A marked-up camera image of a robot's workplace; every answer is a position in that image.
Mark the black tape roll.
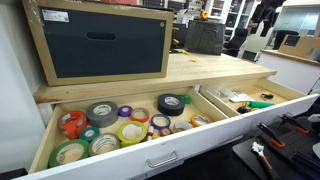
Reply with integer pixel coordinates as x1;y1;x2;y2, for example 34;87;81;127
157;93;186;117

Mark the white rounded base cover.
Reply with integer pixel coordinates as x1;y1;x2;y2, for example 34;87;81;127
307;113;320;123

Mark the small green tape roll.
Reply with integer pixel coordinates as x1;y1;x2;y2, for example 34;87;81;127
178;94;192;105

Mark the orange red tape roll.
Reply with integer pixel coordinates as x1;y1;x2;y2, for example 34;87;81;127
129;107;151;124

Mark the white shelf cabinet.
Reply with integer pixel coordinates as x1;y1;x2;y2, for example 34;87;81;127
204;0;259;39

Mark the black yellow spring clamp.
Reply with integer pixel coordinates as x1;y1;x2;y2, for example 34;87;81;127
235;101;261;115

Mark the silver foil pouch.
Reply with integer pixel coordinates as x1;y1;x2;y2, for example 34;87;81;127
229;92;255;104

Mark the orange handled metal tool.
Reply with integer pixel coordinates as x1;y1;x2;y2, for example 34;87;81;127
251;141;279;180

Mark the black office chair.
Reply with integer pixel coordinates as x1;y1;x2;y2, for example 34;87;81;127
222;27;250;58

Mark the clear plastic box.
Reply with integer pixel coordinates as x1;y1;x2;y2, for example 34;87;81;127
205;84;234;100

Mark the large grey duct tape roll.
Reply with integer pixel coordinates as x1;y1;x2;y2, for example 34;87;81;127
85;101;119;129

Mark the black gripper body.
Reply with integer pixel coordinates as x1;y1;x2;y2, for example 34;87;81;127
254;0;287;23

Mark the white cabinet wooden top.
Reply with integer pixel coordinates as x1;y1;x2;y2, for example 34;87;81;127
257;49;320;95

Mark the small purple tape roll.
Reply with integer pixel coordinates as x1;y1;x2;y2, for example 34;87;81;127
117;105;134;118

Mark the yellow tape roll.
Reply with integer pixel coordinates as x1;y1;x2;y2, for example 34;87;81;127
117;120;148;148

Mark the green tube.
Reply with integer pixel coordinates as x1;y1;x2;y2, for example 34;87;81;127
248;100;277;110

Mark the black clamp orange tip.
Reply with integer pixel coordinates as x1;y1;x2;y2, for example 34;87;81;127
279;113;310;135
257;122;286;150

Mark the small red tape roll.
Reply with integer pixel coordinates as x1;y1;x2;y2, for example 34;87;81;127
159;127;173;138

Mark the narrow white wooden drawer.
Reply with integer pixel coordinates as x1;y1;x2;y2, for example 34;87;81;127
199;77;320;138

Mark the small red white tube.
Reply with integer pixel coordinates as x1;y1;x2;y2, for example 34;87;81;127
146;125;156;141

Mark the black perforated plate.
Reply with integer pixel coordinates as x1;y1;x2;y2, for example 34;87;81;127
232;113;320;180

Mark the small black screw clamp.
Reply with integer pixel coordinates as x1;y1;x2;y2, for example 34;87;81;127
260;92;275;102

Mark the white grey tape roll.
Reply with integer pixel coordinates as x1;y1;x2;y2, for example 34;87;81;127
88;133;120;157

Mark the large green tape roll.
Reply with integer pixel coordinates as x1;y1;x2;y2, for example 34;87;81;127
48;138;91;168

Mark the small teal tape roll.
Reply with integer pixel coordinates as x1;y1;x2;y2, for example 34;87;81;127
78;126;101;143

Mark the blue tape roll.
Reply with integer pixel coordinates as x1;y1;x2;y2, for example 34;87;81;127
150;113;172;131

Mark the grey fabric bag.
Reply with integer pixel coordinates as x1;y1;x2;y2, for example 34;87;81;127
184;19;227;56

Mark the wide white wooden drawer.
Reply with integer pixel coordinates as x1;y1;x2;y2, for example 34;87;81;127
14;87;248;180

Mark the pink poster board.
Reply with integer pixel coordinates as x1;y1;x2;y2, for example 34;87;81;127
84;0;143;6

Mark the clear white tape roll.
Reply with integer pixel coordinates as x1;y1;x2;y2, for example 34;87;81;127
173;120;194;134

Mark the cardboard box dark label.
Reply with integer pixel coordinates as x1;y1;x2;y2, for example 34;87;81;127
278;34;320;60

